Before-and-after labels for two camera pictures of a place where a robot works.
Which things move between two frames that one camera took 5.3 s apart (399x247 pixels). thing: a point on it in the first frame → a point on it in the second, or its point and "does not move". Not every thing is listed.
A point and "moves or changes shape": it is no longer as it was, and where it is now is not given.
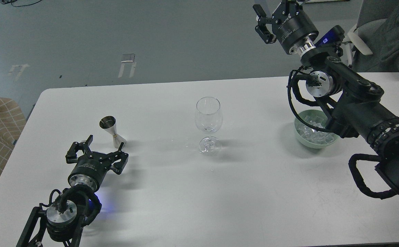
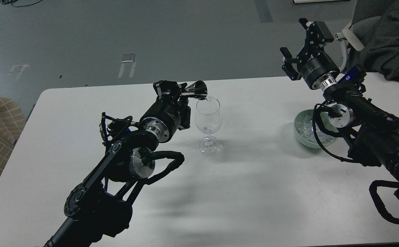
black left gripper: [90, 168] → [162, 119]
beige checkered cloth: [2, 120] does not move
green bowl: [310, 137] does not move
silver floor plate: [128, 57] does not move
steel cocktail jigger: [109, 122] moves or changes shape
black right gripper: [291, 23] → [320, 72]
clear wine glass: [208, 119] does not move
